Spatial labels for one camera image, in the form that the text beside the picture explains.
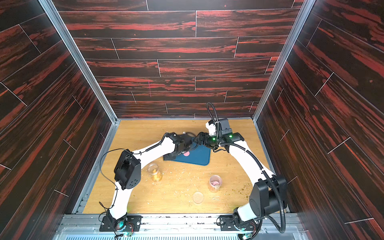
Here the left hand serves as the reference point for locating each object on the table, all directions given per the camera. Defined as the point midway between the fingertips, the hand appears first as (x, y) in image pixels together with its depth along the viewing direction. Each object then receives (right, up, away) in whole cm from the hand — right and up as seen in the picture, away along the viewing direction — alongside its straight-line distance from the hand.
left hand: (166, 150), depth 90 cm
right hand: (+21, +6, -7) cm, 24 cm away
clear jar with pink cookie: (+29, -17, -7) cm, 35 cm away
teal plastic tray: (+21, -4, +9) cm, 23 cm away
